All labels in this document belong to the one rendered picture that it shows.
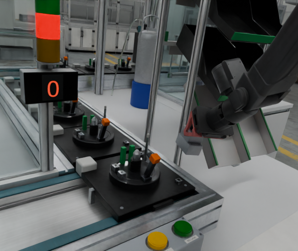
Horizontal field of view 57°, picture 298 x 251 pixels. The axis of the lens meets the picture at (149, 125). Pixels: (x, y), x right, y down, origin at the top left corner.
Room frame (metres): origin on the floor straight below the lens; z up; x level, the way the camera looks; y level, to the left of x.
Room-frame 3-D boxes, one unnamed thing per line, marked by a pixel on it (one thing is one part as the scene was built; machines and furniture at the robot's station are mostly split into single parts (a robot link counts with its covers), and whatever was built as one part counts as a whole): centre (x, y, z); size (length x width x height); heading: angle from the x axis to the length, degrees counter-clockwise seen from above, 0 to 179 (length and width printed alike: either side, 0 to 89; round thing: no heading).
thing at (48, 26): (0.63, 0.24, 1.33); 0.05 x 0.05 x 0.05
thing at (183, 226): (0.48, -0.10, 0.96); 0.04 x 0.04 x 0.02
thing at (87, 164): (0.67, 0.16, 0.97); 0.05 x 0.05 x 0.04; 39
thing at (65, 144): (0.85, 0.18, 1.01); 0.24 x 0.24 x 0.13; 39
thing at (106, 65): (2.18, 0.26, 1.01); 0.24 x 0.24 x 0.13; 39
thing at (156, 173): (0.66, 0.02, 0.98); 0.14 x 0.14 x 0.02
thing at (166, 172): (0.66, 0.02, 0.96); 0.24 x 0.24 x 0.02; 39
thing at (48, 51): (0.63, 0.24, 1.28); 0.05 x 0.05 x 0.05
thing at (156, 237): (0.43, -0.05, 0.96); 0.04 x 0.04 x 0.02
